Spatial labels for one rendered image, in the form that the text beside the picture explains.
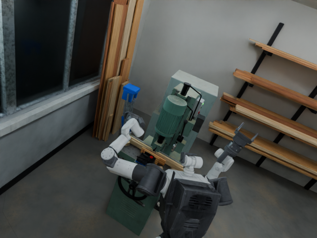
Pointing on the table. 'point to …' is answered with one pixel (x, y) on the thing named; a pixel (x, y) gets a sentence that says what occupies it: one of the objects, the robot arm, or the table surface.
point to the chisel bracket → (158, 145)
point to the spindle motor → (170, 115)
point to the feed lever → (182, 132)
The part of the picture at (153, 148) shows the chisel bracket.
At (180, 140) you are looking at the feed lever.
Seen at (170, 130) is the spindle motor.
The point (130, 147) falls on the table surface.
